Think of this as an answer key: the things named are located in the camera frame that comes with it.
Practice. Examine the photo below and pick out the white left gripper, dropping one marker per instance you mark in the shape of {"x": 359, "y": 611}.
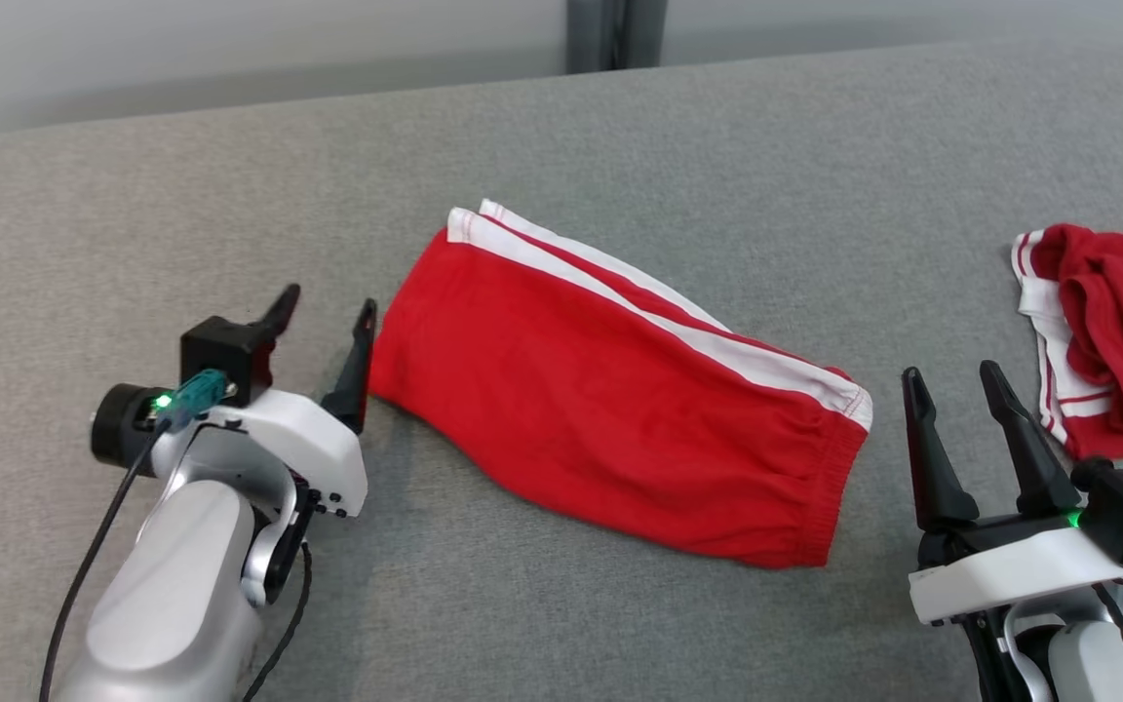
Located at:
{"x": 313, "y": 448}

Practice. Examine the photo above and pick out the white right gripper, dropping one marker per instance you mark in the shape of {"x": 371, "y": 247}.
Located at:
{"x": 1010, "y": 575}

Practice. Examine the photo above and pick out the red jersey white sleeves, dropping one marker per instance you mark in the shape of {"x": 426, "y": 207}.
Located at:
{"x": 1117, "y": 341}

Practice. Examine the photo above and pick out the red shorts white stripes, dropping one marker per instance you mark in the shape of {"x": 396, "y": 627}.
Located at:
{"x": 600, "y": 390}

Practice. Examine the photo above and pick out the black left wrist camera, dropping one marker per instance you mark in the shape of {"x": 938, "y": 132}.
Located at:
{"x": 225, "y": 356}

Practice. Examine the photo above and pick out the teal left camera connector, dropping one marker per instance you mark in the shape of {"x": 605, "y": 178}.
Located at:
{"x": 196, "y": 395}

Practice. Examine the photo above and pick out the grey metal wall post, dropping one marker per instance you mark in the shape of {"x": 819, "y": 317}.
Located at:
{"x": 615, "y": 34}

